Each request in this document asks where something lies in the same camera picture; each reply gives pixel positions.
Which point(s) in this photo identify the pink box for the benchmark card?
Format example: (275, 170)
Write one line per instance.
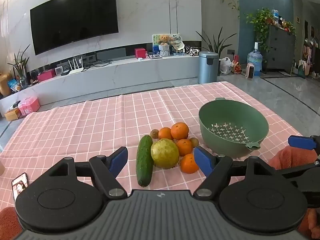
(46, 76)

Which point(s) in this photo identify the pink checked tablecloth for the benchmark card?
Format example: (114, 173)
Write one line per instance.
(75, 130)

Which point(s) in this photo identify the bushy green plant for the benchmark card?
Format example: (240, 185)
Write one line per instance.
(261, 22)

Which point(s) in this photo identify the orange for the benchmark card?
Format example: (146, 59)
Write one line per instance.
(180, 130)
(188, 164)
(165, 133)
(185, 147)

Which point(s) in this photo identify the teddy bear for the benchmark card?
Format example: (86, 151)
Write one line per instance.
(164, 39)

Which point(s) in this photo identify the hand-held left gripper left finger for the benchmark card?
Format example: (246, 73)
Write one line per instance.
(119, 158)

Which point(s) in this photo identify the yellow-green guava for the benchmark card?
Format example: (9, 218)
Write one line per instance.
(165, 153)

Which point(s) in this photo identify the yellow plush toy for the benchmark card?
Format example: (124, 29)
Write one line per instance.
(5, 83)

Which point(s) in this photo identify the pink space heater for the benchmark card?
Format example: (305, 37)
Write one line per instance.
(250, 70)

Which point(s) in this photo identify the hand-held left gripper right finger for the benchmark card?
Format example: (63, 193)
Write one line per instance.
(203, 161)

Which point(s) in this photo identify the pink storage boxes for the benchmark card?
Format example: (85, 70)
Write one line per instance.
(28, 106)

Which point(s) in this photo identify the potted leafy plant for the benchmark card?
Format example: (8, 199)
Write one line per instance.
(21, 65)

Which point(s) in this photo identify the picture board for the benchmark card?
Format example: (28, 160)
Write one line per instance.
(176, 38)

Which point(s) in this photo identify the brown kiwi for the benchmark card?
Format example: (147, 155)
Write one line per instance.
(154, 133)
(194, 142)

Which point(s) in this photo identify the green colander bowl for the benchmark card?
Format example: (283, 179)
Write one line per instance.
(217, 132)

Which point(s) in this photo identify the red box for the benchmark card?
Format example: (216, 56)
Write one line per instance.
(140, 53)

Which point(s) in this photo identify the cardboard box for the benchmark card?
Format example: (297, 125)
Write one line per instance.
(12, 114)

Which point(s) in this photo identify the smartphone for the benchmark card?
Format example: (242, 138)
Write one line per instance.
(20, 187)

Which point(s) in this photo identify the long-leaf potted plant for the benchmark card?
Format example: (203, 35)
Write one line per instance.
(215, 42)

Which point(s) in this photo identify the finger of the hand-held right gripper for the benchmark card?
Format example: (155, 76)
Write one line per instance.
(297, 169)
(301, 142)

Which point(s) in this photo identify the grey-blue trash bin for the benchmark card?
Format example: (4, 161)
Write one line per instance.
(208, 67)

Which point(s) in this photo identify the dark grey cabinet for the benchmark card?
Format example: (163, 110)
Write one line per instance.
(280, 47)

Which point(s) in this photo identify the white router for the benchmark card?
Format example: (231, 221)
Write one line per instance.
(76, 71)

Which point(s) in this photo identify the white marble tv console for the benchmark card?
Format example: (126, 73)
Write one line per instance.
(125, 75)

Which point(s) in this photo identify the red gift bag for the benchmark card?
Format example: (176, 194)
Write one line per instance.
(236, 66)

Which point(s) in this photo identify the black television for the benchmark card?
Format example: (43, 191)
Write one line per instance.
(75, 17)

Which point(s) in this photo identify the blue water bottle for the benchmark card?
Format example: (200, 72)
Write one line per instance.
(255, 60)

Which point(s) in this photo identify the white plastic bag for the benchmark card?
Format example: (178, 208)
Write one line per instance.
(225, 65)

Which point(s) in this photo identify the green cucumber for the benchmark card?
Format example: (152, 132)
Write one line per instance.
(144, 162)

